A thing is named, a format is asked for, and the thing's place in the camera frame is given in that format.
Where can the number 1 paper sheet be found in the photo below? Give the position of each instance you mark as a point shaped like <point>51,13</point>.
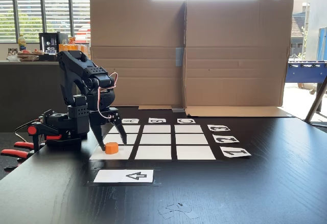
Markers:
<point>235,152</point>

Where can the wooden fruit tray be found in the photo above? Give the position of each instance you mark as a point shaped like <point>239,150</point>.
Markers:
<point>28,55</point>

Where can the round orange token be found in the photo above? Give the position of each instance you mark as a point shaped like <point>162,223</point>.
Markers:
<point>111,148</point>

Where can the white arrow paper sheet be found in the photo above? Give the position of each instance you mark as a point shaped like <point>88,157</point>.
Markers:
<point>110,176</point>

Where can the white nine-square grid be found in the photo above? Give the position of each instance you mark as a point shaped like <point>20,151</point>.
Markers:
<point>155,142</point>

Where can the clear tape scraps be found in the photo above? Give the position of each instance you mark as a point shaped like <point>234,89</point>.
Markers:
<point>177,208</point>

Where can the black glass-door cabinet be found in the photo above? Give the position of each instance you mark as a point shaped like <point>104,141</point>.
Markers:
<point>49,45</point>

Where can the letter A paper sheet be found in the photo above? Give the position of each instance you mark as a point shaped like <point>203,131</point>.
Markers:
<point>129,121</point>

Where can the letter B paper sheet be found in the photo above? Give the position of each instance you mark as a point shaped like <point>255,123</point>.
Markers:
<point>157,120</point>

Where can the dark counter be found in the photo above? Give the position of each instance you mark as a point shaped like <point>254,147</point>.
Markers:
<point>25,93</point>

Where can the brown cardboard panel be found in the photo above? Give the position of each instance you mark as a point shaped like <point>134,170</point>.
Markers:
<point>237,55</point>
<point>138,42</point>

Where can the letter C paper sheet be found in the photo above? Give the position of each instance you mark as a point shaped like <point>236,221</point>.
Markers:
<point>186,121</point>

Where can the number 3 paper sheet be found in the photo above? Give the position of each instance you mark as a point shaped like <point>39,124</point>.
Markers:
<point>218,128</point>

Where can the orange juice carton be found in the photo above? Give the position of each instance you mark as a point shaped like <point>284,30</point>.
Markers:
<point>64,47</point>
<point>83,48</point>
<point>73,47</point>

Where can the blue foosball table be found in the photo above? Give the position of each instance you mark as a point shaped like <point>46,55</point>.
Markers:
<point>304,73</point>

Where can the number 2 paper sheet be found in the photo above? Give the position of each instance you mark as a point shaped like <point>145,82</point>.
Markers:
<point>225,139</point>

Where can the grey duct tape strip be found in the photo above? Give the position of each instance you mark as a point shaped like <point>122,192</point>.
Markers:
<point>179,56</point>
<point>178,110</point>

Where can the yellow drink bottle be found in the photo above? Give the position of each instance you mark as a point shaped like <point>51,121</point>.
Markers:
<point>22,42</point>

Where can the red black bar clamp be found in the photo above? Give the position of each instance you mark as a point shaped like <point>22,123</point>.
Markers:
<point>32,130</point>

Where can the slanted metal leg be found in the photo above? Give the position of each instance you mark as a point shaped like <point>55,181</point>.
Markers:
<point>316,98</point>

